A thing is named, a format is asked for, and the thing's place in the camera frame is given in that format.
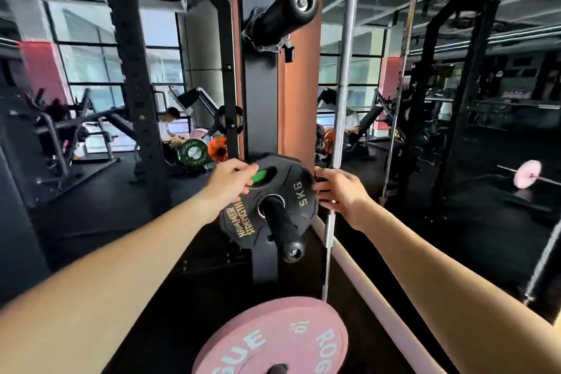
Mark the chrome barbell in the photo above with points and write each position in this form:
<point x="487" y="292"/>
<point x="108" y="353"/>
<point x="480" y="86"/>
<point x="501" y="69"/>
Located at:
<point x="346" y="58"/>

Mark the thin black storage peg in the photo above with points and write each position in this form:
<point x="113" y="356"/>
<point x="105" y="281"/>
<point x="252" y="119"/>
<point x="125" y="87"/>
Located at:
<point x="277" y="369"/>

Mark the black weight plate gold print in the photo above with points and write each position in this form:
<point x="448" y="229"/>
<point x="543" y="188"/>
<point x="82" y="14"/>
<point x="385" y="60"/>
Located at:
<point x="298" y="194"/>

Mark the person's left forearm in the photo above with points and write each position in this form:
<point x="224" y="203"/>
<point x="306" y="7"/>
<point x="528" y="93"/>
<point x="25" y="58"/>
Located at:
<point x="109" y="290"/>

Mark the orange fan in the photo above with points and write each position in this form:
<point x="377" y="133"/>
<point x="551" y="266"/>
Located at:
<point x="217" y="148"/>

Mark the person's right hand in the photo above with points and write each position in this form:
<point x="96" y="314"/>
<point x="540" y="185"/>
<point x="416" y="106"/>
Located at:
<point x="342" y="194"/>

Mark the black framed window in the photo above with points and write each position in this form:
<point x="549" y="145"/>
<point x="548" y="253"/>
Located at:
<point x="83" y="62"/>

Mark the green Rogue change plate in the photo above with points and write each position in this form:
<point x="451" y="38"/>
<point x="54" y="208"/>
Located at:
<point x="259" y="176"/>

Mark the wall mirror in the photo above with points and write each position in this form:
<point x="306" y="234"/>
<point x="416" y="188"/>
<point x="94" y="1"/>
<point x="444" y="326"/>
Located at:
<point x="482" y="102"/>

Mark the black leg press machine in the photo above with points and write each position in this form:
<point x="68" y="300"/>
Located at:
<point x="197" y="97"/>

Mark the person's right forearm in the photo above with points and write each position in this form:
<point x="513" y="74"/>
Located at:
<point x="438" y="290"/>

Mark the black squat rack upright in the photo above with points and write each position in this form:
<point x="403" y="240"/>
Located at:
<point x="258" y="93"/>

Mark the pink Rogue bumper plate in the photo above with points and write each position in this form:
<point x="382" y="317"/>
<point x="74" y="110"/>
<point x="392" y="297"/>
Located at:
<point x="271" y="334"/>

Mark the person's left hand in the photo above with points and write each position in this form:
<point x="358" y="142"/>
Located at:
<point x="228" y="181"/>

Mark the black power rack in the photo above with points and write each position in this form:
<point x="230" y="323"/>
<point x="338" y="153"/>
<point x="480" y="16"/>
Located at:
<point x="131" y="80"/>

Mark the dark green weight plate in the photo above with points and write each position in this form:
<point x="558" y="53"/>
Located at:
<point x="193" y="161"/>

